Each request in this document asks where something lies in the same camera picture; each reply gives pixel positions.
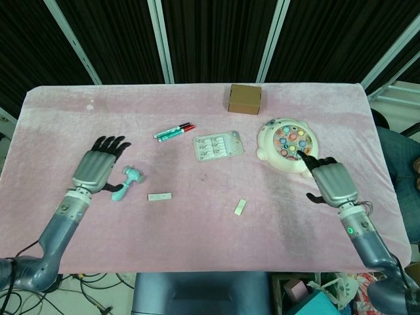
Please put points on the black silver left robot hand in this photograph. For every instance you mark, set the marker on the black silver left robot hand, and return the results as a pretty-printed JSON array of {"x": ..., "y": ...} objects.
[{"x": 93, "y": 167}]

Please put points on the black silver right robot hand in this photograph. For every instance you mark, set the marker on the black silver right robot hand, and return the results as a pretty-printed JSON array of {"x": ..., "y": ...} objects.
[{"x": 334, "y": 183}]

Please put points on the light green rectangular block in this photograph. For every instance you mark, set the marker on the light green rectangular block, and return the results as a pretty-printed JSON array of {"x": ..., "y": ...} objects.
[{"x": 160, "y": 197}]

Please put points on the small white block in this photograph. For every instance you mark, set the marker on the small white block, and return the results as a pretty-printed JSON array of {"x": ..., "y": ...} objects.
[{"x": 240, "y": 207}]

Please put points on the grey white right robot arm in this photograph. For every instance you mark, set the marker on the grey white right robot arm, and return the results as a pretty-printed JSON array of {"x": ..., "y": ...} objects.
[{"x": 370, "y": 243}]

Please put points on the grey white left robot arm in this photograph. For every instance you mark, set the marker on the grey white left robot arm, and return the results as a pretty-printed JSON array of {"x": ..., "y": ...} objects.
[{"x": 55, "y": 229}]

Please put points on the teal toy hammer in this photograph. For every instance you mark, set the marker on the teal toy hammer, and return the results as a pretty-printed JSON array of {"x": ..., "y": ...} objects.
[{"x": 126, "y": 183}]

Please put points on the person in blue jeans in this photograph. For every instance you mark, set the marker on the person in blue jeans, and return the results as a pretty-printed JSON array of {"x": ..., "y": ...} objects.
[{"x": 400, "y": 164}]

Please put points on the white fishing game toy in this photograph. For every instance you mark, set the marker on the white fishing game toy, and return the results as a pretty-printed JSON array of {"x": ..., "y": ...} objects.
[{"x": 272, "y": 154}]

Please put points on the green marker with black cap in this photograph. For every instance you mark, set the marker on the green marker with black cap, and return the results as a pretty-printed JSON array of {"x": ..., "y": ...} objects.
[{"x": 169, "y": 131}]

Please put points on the green marker with red cap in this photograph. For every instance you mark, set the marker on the green marker with red cap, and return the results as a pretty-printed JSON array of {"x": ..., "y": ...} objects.
[{"x": 174, "y": 134}]

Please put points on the white metal rack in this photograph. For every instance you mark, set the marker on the white metal rack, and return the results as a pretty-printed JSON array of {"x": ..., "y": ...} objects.
[{"x": 393, "y": 95}]

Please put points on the white plastic bag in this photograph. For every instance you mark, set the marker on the white plastic bag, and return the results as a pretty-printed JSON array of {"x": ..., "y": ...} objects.
[{"x": 344, "y": 290}]

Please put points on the small pink box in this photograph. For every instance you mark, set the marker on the small pink box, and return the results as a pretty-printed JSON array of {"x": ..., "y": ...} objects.
[{"x": 295, "y": 288}]

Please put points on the teal box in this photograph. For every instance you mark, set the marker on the teal box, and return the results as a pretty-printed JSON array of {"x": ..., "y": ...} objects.
[{"x": 318, "y": 303}]

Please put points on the clear blister pack with card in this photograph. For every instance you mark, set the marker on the clear blister pack with card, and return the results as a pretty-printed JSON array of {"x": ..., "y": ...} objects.
[{"x": 213, "y": 147}]

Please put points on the small brown cardboard box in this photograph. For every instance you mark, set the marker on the small brown cardboard box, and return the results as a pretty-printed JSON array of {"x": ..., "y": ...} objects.
[{"x": 244, "y": 98}]

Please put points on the pink plush table cloth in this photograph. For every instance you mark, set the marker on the pink plush table cloth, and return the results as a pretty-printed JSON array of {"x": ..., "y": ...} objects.
[{"x": 203, "y": 229}]

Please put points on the black curtain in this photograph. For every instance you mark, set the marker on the black curtain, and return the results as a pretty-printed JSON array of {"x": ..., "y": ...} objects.
[{"x": 213, "y": 33}]

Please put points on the white frame post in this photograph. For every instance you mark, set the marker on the white frame post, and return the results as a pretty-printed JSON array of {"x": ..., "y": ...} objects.
[
  {"x": 160, "y": 39},
  {"x": 390, "y": 52},
  {"x": 270, "y": 42},
  {"x": 75, "y": 42}
]

